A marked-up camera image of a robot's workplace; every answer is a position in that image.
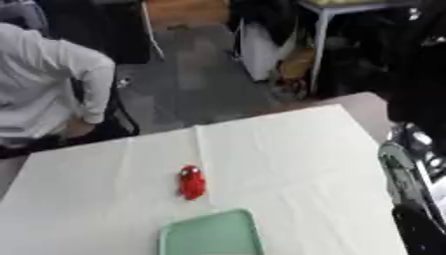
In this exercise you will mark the black chair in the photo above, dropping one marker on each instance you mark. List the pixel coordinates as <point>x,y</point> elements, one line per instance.
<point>119,114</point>

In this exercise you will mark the person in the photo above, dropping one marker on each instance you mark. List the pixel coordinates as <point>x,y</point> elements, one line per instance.
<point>40,76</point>

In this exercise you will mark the thin white pole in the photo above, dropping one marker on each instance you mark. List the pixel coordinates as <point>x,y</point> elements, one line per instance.
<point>152,31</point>

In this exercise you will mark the white bin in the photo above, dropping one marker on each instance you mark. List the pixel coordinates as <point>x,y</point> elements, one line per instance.
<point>258,53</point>

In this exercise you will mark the brown bag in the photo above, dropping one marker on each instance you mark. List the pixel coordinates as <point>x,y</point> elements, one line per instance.
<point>296,64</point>

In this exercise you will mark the white metal table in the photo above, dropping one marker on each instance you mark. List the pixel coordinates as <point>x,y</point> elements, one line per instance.
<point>320,36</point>

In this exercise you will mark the pale green box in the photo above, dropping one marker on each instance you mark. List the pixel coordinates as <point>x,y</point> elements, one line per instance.
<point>212,235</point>

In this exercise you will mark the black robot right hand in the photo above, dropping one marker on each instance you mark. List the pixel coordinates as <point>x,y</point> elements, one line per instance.
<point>419,142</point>

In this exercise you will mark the brown cardboard box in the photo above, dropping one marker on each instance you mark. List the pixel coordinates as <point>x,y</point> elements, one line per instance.
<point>186,11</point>

